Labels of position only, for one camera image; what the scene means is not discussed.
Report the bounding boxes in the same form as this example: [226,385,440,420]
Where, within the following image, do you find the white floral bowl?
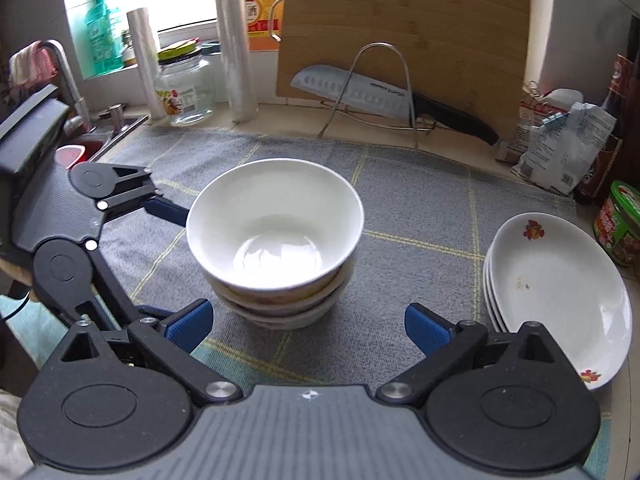
[231,285,346,332]
[185,158,365,297]
[210,255,360,317]

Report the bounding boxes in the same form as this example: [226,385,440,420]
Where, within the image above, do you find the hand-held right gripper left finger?
[59,298,243,407]

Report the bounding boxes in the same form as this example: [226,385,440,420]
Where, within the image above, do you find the bamboo cutting board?
[276,0,532,148]

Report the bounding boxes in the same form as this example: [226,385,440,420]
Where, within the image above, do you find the red basin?
[75,140,108,163]

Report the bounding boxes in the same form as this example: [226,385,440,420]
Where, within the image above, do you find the red and white bag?
[497,89,586,163]

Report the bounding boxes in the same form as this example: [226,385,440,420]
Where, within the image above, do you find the green dish soap bottle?
[84,0,125,77]

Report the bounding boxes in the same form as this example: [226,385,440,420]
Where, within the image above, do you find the glass jar with yellow-green lid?
[156,42,216,127]

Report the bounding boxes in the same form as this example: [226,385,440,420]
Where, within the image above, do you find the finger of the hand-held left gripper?
[59,239,175,332]
[96,165,189,227]

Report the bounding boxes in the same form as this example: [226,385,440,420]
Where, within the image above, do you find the dark sauce bottle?
[572,55,640,206]

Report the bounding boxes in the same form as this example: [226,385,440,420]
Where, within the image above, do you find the steel sink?
[65,112,151,171]

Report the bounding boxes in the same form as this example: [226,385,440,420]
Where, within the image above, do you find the white printed bag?
[517,102,618,197]

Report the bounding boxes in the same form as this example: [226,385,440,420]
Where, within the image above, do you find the metal faucet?
[37,40,91,133]

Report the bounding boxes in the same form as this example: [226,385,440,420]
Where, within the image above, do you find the metal wire rack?
[317,43,436,148]

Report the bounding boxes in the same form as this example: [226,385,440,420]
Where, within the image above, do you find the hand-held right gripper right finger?
[375,302,564,407]

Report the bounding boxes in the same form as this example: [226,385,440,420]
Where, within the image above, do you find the grey and teal dish towel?
[0,126,615,480]

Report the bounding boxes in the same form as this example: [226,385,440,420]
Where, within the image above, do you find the tall plastic wrap roll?
[211,0,259,123]

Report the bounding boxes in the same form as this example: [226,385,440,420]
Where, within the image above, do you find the small potted plant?
[120,30,137,67]

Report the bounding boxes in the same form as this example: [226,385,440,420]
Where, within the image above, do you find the black-handled kitchen knife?
[290,64,501,147]

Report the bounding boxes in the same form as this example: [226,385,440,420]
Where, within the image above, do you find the green-lid jar with red label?
[592,180,640,267]

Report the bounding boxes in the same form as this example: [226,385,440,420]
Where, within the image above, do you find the short plastic wrap roll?
[126,7,170,120]

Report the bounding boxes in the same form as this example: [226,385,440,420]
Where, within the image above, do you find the orange bottle with handle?
[242,0,291,52]

